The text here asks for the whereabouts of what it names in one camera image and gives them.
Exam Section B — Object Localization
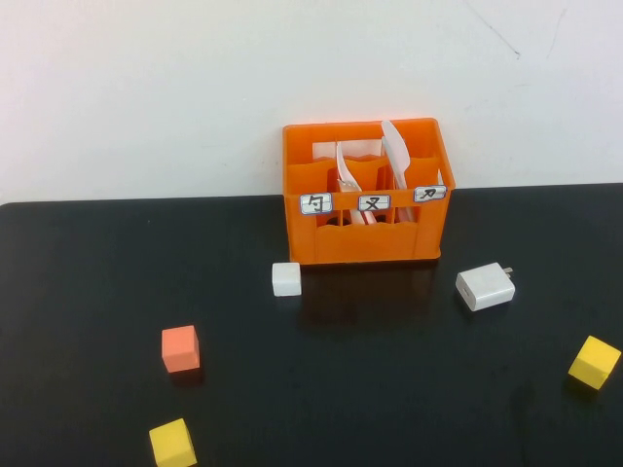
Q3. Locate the white foam cube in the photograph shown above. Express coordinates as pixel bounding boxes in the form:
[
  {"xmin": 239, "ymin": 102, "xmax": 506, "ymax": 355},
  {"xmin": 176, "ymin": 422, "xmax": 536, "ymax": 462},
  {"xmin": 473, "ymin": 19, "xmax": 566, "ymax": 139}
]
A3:
[{"xmin": 271, "ymin": 262, "xmax": 303, "ymax": 298}]

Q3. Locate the white USB wall charger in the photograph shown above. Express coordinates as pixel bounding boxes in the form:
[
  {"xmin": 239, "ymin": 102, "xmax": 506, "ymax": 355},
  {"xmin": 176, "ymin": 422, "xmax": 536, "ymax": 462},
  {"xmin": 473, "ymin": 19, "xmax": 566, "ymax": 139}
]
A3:
[{"xmin": 455, "ymin": 262, "xmax": 517, "ymax": 313}]

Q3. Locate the paper label fork character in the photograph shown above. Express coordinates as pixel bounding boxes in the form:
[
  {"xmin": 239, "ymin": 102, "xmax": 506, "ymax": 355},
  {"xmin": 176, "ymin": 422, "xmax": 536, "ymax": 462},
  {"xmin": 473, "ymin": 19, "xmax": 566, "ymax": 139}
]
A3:
[{"xmin": 357, "ymin": 194, "xmax": 393, "ymax": 213}]

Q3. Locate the paper label spoon character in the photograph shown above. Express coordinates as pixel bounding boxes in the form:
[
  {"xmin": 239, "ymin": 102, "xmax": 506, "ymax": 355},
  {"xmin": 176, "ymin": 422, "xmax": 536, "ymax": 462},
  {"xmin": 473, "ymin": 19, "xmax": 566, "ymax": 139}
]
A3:
[{"xmin": 299, "ymin": 193, "xmax": 334, "ymax": 216}]

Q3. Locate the orange plastic cutlery crate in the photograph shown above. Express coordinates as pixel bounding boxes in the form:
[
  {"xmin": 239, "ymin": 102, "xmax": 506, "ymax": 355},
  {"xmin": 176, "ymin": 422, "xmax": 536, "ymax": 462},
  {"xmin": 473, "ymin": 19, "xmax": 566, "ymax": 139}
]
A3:
[{"xmin": 280, "ymin": 117, "xmax": 457, "ymax": 267}]

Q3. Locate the paper label knife character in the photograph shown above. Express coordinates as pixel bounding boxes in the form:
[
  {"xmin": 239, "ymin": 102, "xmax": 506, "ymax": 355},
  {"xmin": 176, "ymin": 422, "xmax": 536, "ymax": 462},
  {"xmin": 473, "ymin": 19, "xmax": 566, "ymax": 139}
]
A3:
[{"xmin": 413, "ymin": 185, "xmax": 448, "ymax": 203}]

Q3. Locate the thin pale plastic knife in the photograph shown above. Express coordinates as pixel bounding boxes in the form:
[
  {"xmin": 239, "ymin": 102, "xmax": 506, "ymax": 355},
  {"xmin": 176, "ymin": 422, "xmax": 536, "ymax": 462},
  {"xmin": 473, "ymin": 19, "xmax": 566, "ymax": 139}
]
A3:
[{"xmin": 381, "ymin": 135, "xmax": 406, "ymax": 190}]

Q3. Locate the pink plastic fork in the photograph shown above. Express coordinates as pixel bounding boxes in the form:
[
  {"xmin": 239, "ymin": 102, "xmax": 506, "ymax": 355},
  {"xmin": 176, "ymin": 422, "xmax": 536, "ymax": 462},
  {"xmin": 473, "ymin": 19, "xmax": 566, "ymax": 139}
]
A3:
[
  {"xmin": 336, "ymin": 178, "xmax": 366, "ymax": 226},
  {"xmin": 334, "ymin": 141, "xmax": 377, "ymax": 226}
]

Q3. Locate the orange foam cube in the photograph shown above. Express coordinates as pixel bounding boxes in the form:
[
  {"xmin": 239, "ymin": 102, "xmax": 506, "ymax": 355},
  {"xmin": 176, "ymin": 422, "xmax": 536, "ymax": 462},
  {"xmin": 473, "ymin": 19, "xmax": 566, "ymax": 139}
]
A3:
[{"xmin": 161, "ymin": 325, "xmax": 201, "ymax": 375}]

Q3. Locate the yellow foam cube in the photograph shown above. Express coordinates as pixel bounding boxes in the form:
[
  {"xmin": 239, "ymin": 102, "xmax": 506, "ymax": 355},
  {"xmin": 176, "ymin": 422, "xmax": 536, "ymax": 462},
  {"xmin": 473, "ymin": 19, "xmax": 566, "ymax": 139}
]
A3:
[
  {"xmin": 148, "ymin": 417, "xmax": 198, "ymax": 467},
  {"xmin": 567, "ymin": 335, "xmax": 623, "ymax": 391}
]

